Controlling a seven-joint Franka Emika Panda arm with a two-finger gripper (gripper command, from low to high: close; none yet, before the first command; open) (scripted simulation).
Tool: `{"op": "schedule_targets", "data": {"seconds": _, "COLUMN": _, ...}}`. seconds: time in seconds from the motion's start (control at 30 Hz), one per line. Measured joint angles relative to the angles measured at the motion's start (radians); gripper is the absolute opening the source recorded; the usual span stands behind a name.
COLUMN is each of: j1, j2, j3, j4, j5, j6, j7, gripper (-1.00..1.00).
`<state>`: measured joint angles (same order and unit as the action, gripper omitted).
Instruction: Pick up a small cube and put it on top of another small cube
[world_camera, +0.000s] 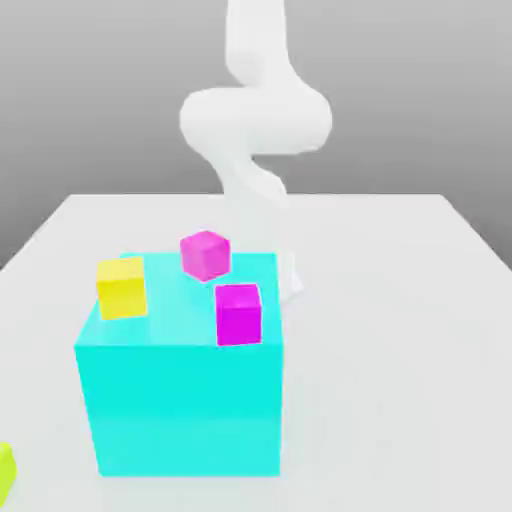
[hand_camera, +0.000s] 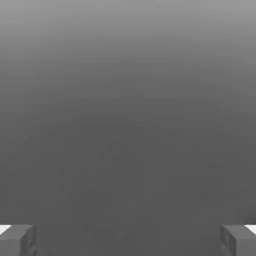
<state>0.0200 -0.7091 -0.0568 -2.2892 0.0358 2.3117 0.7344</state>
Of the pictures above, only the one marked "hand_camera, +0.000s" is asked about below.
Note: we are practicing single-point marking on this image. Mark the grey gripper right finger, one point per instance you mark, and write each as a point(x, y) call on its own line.
point(240, 242)

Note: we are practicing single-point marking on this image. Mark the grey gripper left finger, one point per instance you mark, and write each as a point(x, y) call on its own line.
point(16, 241)

